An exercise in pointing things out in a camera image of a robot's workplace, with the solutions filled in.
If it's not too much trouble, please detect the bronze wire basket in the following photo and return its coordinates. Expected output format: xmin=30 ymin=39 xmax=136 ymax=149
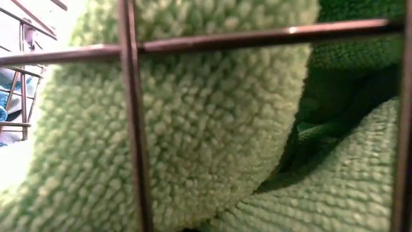
xmin=0 ymin=19 xmax=46 ymax=142
xmin=0 ymin=0 xmax=412 ymax=232

